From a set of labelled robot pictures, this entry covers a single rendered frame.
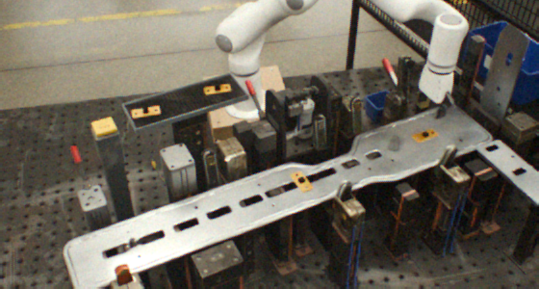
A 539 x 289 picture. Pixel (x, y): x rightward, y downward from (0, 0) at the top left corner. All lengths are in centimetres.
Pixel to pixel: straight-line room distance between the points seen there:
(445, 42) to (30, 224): 149
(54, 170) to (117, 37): 217
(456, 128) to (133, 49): 272
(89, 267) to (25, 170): 86
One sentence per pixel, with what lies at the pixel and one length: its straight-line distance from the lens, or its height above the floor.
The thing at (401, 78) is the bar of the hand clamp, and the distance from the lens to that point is 210.
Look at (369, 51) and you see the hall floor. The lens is 431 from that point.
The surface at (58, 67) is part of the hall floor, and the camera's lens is 432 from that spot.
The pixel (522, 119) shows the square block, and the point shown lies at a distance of 218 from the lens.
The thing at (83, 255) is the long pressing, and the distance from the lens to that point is 178.
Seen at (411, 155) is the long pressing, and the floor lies 100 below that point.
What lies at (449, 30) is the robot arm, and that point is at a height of 143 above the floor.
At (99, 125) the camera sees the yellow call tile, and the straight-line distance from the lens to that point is 191.
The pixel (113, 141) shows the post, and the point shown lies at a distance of 191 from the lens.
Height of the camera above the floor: 235
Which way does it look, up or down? 41 degrees down
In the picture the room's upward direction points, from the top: straight up
